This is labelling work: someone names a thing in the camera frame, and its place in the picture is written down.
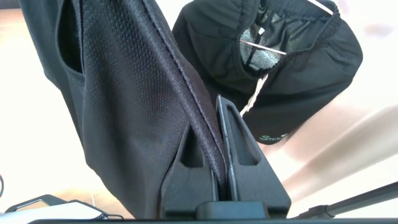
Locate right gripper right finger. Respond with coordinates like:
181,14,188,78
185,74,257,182
216,95,292,218

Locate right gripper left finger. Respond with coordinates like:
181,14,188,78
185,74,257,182
160,123,219,219

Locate black garment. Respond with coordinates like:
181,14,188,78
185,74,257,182
18,0,228,220

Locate black shorts with white logo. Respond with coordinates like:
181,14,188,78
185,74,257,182
172,0,364,145

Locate pink clothes hanger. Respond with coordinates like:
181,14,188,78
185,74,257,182
239,0,334,56

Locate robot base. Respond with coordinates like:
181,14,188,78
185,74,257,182
0,194,125,222

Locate black clothes rack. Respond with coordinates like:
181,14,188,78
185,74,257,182
294,182,398,220

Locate beige curtain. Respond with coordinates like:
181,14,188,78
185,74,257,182
261,102,398,203

